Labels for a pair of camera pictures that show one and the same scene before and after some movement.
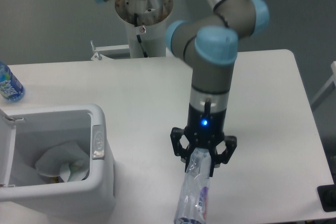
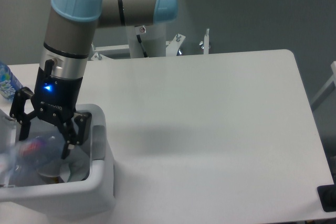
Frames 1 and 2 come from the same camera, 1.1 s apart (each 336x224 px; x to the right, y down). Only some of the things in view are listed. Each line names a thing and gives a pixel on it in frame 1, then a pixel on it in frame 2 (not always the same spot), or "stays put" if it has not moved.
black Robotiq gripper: x=205 y=129 -> x=55 y=98
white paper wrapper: x=68 y=161 stays put
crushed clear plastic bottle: x=192 y=203 -> x=20 y=162
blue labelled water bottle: x=11 y=88 stays put
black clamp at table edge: x=327 y=194 stays put
